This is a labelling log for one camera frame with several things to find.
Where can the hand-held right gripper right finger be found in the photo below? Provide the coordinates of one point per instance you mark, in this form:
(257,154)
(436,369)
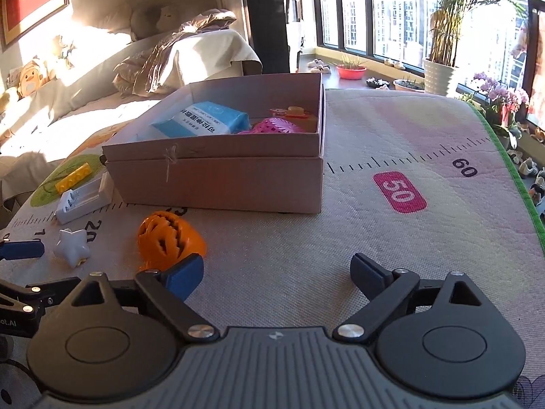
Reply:
(371,276)

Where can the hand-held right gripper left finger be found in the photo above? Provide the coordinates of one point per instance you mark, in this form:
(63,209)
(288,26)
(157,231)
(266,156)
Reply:
(183,277)

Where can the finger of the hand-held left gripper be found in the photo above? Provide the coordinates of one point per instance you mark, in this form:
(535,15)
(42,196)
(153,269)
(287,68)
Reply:
(51,287)
(23,250)

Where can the orange slotted ball toy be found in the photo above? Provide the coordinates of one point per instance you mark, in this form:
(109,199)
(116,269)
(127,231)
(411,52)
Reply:
(170,238)

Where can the white star toy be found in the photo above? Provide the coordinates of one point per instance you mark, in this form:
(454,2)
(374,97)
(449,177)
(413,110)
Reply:
(72,246)

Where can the white rectangular plastic case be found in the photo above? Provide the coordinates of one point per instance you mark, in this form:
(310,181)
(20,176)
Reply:
(81,200)

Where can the yellow building block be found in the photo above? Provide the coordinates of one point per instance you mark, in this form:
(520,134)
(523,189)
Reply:
(73,178)

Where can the pink cardboard box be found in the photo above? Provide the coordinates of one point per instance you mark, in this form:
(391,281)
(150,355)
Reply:
(221,179)

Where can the blue white zip packet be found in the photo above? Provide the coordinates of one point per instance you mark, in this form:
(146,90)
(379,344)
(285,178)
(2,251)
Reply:
(200,120)

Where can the beige cube toy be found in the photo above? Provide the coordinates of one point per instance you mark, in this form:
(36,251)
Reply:
(300,119)

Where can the pink plastic basket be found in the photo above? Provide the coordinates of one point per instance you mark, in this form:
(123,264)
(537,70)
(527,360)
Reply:
(272,127)

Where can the printed ruler play mat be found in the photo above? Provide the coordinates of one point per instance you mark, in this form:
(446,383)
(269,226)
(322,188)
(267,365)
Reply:
(340,230)

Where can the white sofa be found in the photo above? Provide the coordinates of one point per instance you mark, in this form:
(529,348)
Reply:
(64,106)

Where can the orange plush toy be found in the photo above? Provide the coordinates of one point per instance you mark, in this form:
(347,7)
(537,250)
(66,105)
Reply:
(34,79)

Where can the row of small ornaments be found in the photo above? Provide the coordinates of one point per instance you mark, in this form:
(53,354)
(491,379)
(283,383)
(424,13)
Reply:
(532,170)

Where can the small dark plant dish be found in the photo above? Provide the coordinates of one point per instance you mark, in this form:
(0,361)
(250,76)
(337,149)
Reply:
(377,83)

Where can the round grass planter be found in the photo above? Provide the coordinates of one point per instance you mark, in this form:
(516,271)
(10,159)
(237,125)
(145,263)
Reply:
(408,85)

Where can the small colourful toy figure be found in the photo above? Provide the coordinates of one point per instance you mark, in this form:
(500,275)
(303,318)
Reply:
(64,53)

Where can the red flower pot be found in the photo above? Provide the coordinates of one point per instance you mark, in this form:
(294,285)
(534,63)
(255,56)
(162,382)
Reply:
(351,72)

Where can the white plant pot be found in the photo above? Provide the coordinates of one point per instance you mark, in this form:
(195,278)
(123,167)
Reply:
(440,77)

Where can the small sill ornament pair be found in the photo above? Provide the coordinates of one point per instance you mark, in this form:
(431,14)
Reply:
(395,64)

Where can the beige puffer jacket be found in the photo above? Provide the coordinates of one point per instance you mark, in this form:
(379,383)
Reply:
(170,59)

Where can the purple orchid flowers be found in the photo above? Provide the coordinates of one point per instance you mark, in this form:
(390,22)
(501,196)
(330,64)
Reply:
(502,93)

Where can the hanging orange cloth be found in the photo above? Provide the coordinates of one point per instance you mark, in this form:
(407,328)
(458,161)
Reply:
(528,72)

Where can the grey plush toy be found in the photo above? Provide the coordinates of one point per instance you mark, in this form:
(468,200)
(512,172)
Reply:
(153,21)

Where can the white upright appliance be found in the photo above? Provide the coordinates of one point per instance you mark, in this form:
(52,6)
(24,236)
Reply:
(294,30)

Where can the tall green palm plant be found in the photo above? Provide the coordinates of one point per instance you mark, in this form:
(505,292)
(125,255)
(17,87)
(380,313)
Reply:
(451,17)

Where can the dark curtain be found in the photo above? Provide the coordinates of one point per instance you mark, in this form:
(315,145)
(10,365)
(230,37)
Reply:
(266,17)

